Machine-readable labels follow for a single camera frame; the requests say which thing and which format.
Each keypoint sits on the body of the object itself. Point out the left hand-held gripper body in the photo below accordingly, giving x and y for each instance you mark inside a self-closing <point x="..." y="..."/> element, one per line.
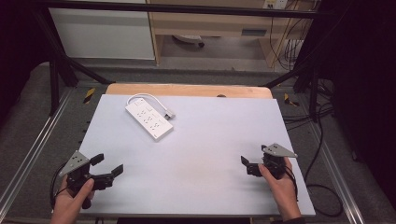
<point x="77" y="169"/>

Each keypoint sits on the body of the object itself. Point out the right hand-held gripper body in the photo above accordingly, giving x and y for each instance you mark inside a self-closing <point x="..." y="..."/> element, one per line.
<point x="274" y="161"/>

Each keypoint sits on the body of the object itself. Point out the person's right hand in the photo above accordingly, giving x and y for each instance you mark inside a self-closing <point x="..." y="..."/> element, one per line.
<point x="285" y="193"/>

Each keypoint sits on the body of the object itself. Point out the person's left hand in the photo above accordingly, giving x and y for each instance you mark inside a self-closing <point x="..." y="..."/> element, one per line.
<point x="67" y="205"/>

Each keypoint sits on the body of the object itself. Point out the yellow black tape marker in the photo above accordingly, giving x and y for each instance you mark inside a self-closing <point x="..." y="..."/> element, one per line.
<point x="89" y="95"/>
<point x="289" y="100"/>

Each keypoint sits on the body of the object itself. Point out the white power strip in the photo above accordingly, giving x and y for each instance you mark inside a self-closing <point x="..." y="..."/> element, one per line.
<point x="149" y="119"/>

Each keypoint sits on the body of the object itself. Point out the wooden table board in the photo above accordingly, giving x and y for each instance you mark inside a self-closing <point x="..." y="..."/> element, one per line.
<point x="186" y="90"/>

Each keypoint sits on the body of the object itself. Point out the black curtain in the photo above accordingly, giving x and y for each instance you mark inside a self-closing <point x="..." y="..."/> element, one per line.
<point x="364" y="77"/>

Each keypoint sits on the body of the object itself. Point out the white cabinet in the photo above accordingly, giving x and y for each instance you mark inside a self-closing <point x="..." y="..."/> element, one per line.
<point x="102" y="34"/>

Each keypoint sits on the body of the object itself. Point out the office chair base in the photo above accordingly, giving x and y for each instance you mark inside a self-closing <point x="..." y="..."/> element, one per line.
<point x="190" y="39"/>

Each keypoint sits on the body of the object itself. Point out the wooden desk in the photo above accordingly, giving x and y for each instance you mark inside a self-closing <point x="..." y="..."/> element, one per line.
<point x="211" y="23"/>

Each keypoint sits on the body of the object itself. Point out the aluminium rail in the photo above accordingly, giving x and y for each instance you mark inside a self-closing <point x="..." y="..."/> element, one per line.
<point x="339" y="177"/>
<point x="34" y="149"/>

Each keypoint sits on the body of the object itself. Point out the white wall socket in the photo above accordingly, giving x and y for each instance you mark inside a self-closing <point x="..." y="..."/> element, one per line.
<point x="275" y="3"/>

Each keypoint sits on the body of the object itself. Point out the black metal frame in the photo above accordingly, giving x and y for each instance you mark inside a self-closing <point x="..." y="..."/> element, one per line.
<point x="174" y="8"/>

